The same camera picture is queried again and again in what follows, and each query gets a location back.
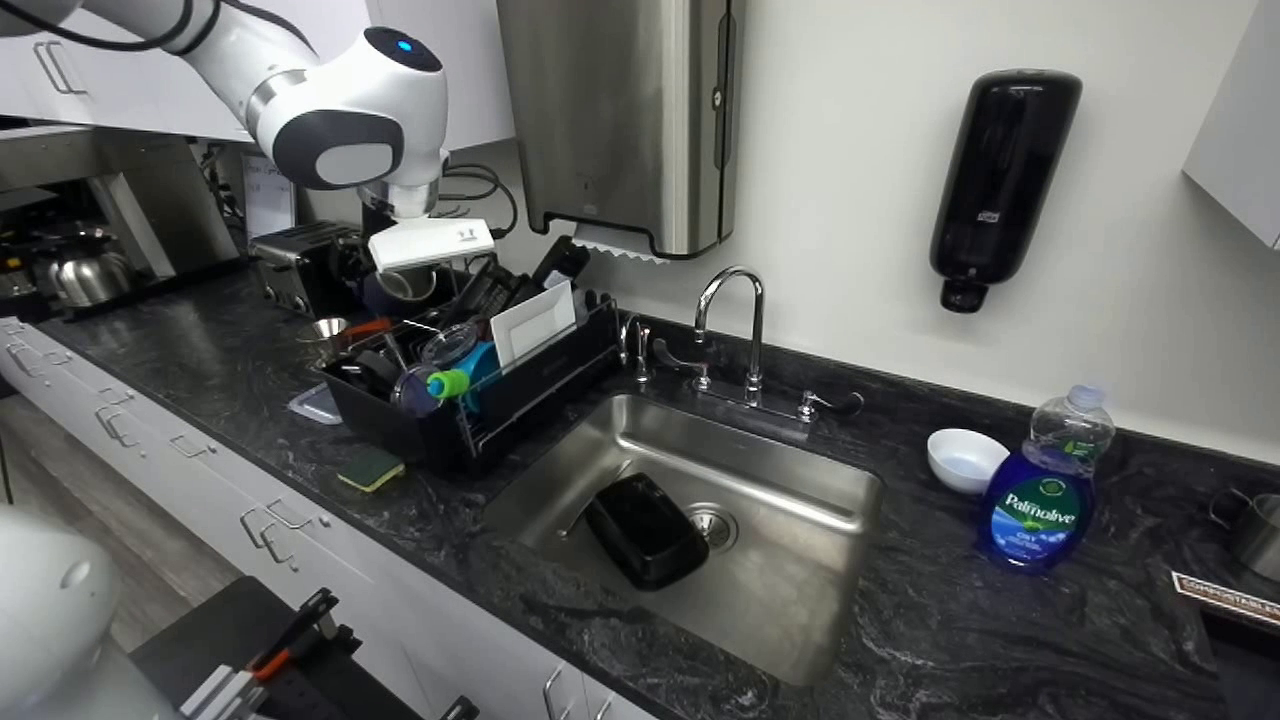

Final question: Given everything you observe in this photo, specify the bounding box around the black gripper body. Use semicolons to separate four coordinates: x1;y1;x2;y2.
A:
420;258;482;303

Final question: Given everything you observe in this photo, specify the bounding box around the black plastic dish rack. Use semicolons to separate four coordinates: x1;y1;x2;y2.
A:
318;296;630;473

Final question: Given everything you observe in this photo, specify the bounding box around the chrome sink faucet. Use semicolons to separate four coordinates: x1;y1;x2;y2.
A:
617;265;874;432

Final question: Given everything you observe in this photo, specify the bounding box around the stainless steel sink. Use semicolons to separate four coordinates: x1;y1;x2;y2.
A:
482;386;890;693

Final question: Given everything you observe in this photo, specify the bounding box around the small purple plastic item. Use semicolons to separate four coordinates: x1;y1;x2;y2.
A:
394;366;441;423

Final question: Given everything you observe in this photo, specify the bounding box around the black box device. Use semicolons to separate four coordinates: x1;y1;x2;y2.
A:
254;220;383;324

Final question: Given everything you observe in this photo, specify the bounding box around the white paper note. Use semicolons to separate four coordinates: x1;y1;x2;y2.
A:
242;150;302;245

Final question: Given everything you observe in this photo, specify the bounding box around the wide white upper cabinet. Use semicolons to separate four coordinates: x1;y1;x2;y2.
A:
0;0;520;168

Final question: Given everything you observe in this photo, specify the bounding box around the green yellow sponge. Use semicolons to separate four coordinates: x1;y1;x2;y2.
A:
330;440;410;494

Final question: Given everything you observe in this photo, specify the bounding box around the stainless paper towel dispenser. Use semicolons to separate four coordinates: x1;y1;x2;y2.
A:
494;0;746;265

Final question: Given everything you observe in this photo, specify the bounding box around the white lower cabinet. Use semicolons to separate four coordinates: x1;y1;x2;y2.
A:
0;316;663;720

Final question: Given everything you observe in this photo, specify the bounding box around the black plastic tray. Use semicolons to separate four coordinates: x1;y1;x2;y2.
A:
581;473;712;590

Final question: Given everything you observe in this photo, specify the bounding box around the steel kettle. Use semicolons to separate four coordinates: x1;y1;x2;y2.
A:
37;223;135;310

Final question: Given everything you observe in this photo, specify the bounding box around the black tool board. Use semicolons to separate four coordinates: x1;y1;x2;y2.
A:
129;572;423;720

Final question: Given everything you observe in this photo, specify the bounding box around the small white bowl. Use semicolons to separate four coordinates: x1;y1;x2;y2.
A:
926;423;1015;498

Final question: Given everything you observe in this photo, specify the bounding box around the blue dish soap bottle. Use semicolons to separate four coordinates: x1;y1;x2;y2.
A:
985;381;1122;575

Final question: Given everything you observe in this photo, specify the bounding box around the narrow white upper cabinet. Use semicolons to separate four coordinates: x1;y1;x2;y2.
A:
1181;0;1280;254

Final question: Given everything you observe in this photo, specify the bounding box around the striped flat item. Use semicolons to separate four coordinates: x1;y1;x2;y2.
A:
1167;569;1280;635

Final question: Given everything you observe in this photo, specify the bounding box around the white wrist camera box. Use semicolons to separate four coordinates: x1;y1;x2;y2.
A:
365;211;500;279

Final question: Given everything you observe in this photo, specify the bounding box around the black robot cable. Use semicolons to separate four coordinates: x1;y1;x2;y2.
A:
436;155;524;249

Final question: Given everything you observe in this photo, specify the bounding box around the orange handled black tool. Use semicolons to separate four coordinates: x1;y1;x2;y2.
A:
245;584;343;693

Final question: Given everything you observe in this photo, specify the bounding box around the black wall soap dispenser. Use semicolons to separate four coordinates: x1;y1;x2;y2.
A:
928;66;1090;316

